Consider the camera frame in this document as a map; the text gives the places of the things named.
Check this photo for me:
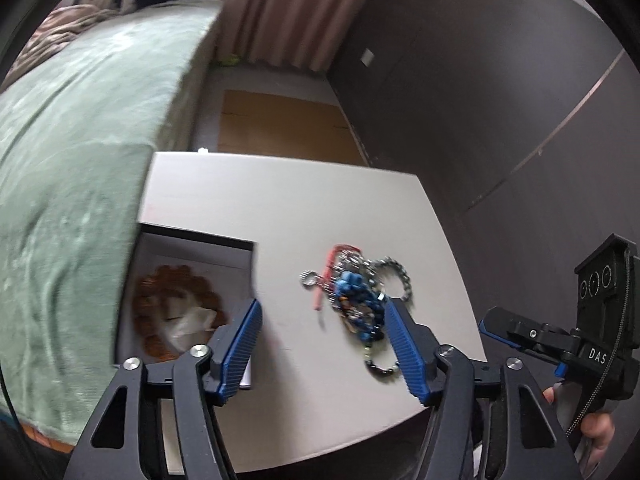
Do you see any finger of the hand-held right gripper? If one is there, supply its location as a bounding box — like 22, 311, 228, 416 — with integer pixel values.
478, 307, 572, 361

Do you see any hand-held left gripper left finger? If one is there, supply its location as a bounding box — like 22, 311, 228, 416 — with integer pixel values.
62, 299, 263, 480

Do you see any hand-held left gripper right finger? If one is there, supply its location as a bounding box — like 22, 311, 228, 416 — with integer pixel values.
382, 296, 583, 480

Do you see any black bead bracelet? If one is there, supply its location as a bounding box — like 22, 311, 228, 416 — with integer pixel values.
362, 340, 402, 382

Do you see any silver chain bracelet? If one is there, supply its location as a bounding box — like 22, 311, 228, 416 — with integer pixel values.
345, 254, 414, 307

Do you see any red cord bracelet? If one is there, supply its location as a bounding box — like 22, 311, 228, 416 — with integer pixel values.
312, 243, 364, 312

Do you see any black jewelry box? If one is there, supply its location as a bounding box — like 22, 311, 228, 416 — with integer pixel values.
114, 220, 259, 392

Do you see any person's right hand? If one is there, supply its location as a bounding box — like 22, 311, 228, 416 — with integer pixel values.
542, 385, 617, 456

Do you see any white side table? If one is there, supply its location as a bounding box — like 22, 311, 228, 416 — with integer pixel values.
135, 151, 489, 476

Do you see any flat brown cardboard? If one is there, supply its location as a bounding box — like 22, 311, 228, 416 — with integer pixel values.
217, 89, 369, 166

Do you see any bed with green blanket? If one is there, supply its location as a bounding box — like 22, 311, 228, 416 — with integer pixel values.
0, 7, 224, 447

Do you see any pink curtain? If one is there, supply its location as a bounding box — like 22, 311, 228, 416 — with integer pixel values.
217, 0, 394, 74

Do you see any beige crumpled blanket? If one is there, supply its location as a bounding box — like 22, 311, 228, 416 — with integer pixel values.
10, 0, 143, 77

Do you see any amber bead bracelet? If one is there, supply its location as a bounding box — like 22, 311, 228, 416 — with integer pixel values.
131, 265, 231, 361

